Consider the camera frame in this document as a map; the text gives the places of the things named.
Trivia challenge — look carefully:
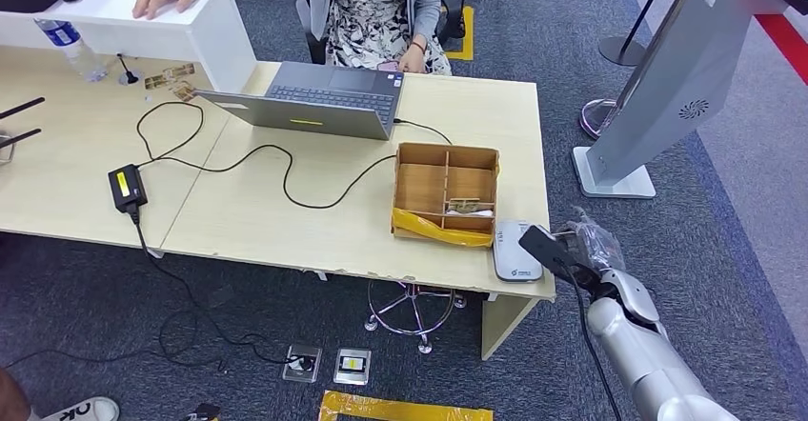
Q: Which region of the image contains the person's left hand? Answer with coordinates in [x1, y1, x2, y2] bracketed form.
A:
[397, 42, 429, 76]

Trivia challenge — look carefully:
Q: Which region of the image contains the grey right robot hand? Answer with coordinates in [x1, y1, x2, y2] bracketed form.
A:
[554, 206, 627, 281]

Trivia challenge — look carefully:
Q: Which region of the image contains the person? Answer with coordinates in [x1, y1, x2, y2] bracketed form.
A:
[131, 0, 473, 78]

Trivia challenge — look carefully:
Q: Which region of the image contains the grey card reader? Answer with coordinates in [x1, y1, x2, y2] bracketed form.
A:
[491, 219, 546, 285]

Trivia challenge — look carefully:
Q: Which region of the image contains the clear plastic film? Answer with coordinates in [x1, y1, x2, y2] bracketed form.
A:
[555, 206, 627, 275]

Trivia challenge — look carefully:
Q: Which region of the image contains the white desk shelf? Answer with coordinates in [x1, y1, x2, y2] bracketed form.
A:
[0, 0, 259, 95]

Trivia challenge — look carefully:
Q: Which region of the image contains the yellow floor tape mark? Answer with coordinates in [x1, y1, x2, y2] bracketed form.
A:
[442, 4, 475, 63]

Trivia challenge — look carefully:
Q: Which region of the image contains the clear water bottle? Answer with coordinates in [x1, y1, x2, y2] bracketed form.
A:
[33, 17, 110, 84]

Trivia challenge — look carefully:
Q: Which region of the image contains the grey laptop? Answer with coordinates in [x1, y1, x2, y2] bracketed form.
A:
[193, 60, 406, 142]

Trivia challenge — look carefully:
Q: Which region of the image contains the wooden divided box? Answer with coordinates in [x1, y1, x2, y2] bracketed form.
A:
[390, 142, 502, 249]

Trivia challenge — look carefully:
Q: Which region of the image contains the black antenna rod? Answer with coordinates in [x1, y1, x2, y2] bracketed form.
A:
[0, 95, 48, 122]
[0, 128, 44, 150]

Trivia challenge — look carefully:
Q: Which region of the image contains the grey kiosk stand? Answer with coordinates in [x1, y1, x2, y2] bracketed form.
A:
[572, 0, 808, 200]

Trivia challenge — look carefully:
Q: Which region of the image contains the chrome stool base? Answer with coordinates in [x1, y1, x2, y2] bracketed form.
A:
[363, 279, 469, 355]

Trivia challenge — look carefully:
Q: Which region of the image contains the black power adapter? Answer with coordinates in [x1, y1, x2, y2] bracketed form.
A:
[106, 163, 151, 215]

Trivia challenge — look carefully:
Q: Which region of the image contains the light wooden desk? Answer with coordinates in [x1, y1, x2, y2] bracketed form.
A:
[0, 46, 558, 363]

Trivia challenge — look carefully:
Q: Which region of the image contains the floor socket box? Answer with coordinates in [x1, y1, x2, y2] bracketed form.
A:
[333, 347, 373, 387]

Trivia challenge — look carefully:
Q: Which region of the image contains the red barrier strip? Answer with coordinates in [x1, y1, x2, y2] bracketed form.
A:
[755, 11, 808, 87]

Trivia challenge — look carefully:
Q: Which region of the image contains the floor socket with plug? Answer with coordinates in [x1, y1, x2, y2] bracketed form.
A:
[281, 343, 324, 386]

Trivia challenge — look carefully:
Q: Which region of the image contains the white sneaker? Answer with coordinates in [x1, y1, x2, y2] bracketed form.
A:
[36, 395, 122, 421]

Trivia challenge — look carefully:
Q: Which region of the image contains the bystander's leg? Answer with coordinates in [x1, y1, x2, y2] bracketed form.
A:
[0, 367, 32, 421]

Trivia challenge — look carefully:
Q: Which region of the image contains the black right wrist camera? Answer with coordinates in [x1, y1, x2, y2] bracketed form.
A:
[518, 225, 579, 281]

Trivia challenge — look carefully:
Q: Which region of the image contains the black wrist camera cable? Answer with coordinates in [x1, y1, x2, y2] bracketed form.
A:
[558, 263, 626, 421]

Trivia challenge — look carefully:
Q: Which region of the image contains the chrome ring base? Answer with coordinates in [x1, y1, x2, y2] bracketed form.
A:
[579, 97, 624, 142]

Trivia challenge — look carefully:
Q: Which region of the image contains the black laptop power cable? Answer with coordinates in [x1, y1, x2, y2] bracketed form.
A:
[134, 100, 454, 211]

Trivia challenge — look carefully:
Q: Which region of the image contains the black stanchion post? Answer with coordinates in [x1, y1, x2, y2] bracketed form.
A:
[597, 0, 677, 68]

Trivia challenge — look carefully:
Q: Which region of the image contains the black mains cable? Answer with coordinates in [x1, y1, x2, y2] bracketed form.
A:
[0, 206, 317, 372]

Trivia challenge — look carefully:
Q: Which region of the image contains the yellow floor tape frame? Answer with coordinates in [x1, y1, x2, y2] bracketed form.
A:
[316, 390, 495, 421]

